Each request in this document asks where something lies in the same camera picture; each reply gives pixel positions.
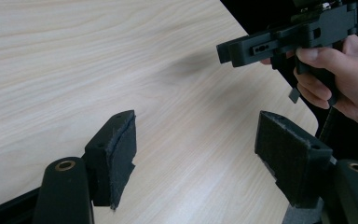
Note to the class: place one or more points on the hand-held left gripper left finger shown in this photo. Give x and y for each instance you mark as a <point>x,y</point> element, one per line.
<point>112,158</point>

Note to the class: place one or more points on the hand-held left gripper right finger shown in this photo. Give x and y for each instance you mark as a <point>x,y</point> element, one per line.
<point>289,158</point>

